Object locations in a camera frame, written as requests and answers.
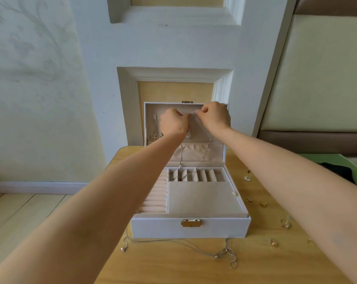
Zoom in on person's right hand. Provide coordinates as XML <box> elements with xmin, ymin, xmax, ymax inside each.
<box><xmin>194</xmin><ymin>101</ymin><xmax>232</xmax><ymax>136</ymax></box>

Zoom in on person's left hand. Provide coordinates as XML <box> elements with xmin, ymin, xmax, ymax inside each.
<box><xmin>160</xmin><ymin>108</ymin><xmax>191</xmax><ymax>142</ymax></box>

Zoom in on silver cross pendant necklace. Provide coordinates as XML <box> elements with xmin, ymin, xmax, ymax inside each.
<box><xmin>148</xmin><ymin>114</ymin><xmax>163</xmax><ymax>146</ymax></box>

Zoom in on silver link chain necklace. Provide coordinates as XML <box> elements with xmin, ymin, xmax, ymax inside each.
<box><xmin>177</xmin><ymin>112</ymin><xmax>194</xmax><ymax>170</ymax></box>

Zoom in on white jewelry box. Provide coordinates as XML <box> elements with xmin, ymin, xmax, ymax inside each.
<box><xmin>130</xmin><ymin>102</ymin><xmax>252</xmax><ymax>239</ymax></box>

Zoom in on small earrings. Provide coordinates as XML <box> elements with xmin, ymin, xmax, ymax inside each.
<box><xmin>242</xmin><ymin>168</ymin><xmax>294</xmax><ymax>249</ymax></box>

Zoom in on thin silver chain necklace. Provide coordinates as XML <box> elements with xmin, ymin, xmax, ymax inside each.
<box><xmin>120</xmin><ymin>232</ymin><xmax>240</xmax><ymax>270</ymax></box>

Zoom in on person's right forearm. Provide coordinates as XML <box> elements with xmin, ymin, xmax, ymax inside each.
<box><xmin>217</xmin><ymin>127</ymin><xmax>357</xmax><ymax>284</ymax></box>

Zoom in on person's left forearm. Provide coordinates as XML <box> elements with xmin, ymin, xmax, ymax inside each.
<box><xmin>0</xmin><ymin>134</ymin><xmax>188</xmax><ymax>284</ymax></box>

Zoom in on black cloth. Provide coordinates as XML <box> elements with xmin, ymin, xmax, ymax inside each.
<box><xmin>321</xmin><ymin>163</ymin><xmax>357</xmax><ymax>186</ymax></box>

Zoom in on beige padded wall panel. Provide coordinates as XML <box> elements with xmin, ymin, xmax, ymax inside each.
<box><xmin>258</xmin><ymin>0</ymin><xmax>357</xmax><ymax>154</ymax></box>

